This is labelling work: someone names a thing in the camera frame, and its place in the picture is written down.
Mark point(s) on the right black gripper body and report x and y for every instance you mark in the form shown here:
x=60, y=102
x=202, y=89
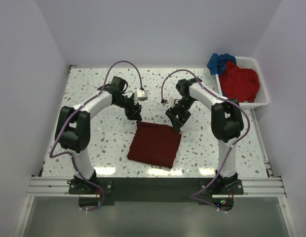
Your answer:
x=181, y=109

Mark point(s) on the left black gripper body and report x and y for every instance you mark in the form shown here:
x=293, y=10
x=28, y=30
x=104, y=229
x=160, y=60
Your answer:
x=129, y=106

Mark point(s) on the dark red t shirt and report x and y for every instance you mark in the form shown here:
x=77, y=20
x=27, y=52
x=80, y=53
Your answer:
x=154, y=144

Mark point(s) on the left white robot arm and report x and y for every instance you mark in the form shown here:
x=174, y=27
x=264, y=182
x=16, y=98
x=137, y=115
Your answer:
x=73, y=131

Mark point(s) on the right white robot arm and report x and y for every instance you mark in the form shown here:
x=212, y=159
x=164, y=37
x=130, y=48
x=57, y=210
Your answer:
x=226, y=126

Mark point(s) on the blue t shirt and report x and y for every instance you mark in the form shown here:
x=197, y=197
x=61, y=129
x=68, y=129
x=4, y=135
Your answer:
x=217, y=63

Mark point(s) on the bright red t shirt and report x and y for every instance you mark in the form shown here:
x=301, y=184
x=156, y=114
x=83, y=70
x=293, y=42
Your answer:
x=240, y=83

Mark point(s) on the white plastic basket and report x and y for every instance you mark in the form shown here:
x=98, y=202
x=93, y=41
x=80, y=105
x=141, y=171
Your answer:
x=262, y=97

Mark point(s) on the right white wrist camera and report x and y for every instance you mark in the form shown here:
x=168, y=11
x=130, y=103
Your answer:
x=171, y=101

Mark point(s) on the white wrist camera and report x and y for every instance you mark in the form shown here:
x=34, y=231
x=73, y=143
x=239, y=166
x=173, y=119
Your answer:
x=140, y=95
x=171, y=101

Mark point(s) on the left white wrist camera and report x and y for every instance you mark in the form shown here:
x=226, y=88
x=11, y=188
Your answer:
x=140, y=95

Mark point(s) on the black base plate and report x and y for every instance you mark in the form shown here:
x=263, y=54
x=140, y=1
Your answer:
x=103, y=199

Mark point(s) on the aluminium frame rail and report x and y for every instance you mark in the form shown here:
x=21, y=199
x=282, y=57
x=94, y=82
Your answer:
x=251, y=187

